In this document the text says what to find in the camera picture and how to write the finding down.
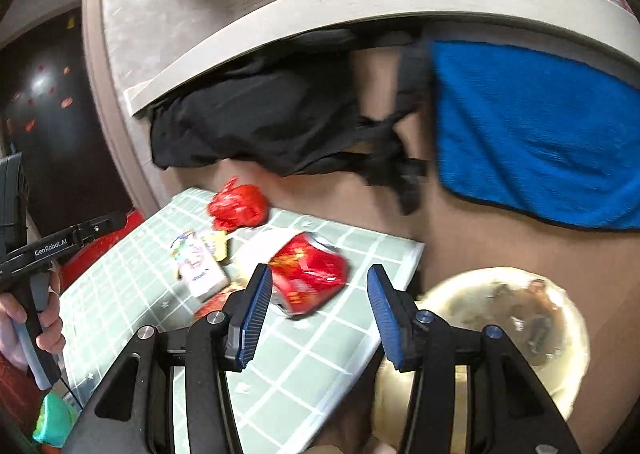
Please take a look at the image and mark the red soda can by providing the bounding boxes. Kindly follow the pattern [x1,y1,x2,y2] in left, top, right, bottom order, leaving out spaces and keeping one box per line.
[270,231,349,320]

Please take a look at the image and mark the black door with stickers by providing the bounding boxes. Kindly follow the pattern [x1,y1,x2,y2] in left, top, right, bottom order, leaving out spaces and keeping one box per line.
[0,7,131,235]

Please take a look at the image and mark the white plastic bag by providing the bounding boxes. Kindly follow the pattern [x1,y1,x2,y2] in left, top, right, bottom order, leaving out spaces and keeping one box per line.
[232,229,301,285]

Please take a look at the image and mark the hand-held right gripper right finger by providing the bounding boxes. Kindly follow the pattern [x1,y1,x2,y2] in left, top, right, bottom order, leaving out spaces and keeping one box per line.
[366,264,583,454]

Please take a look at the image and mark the black cable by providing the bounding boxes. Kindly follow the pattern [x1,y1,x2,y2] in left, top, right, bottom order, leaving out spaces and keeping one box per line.
[50,374,83,410]

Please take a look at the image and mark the black strap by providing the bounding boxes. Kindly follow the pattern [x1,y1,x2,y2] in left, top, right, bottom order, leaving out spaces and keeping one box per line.
[357,42,433,215]

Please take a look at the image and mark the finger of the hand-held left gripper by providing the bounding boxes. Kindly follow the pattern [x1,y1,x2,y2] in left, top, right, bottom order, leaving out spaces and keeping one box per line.
[75,212,127,247]

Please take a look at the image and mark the black hanging cloth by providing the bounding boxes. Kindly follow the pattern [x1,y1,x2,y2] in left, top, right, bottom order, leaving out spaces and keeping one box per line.
[150,29,401,175]

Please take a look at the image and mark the green checked tablecloth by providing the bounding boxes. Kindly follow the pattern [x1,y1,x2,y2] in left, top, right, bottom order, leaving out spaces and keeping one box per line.
[60,187,426,452]

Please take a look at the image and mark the yellow snack wrapper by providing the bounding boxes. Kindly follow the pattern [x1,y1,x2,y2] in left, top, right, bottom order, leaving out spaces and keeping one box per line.
[200,229,234,262]

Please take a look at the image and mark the white bin with yellow liner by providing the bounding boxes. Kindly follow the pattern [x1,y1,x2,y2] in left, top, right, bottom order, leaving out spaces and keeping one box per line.
[375,268,591,454]

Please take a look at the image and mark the blue towel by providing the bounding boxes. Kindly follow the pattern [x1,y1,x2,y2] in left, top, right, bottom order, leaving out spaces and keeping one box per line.
[430,40,640,232]

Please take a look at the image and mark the white tissue packet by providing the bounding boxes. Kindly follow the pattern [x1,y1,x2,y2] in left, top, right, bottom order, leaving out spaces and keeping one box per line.
[170,231,231,297]

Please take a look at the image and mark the teal plastic object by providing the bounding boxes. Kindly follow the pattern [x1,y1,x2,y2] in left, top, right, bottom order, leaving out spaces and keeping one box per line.
[32,391,78,447]

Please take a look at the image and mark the red doormat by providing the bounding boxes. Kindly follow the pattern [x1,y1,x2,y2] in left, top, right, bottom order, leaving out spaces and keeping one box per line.
[60,207,146,295]

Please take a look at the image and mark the person's left hand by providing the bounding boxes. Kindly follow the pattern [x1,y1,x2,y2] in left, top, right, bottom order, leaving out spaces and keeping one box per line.
[0,279,65,372]

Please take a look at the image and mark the red wrapper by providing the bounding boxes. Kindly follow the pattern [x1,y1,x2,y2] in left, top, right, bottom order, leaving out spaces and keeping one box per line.
[207,177,271,230]

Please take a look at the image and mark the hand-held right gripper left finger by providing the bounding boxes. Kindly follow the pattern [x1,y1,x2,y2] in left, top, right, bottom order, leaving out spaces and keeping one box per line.
[62,263,274,454]

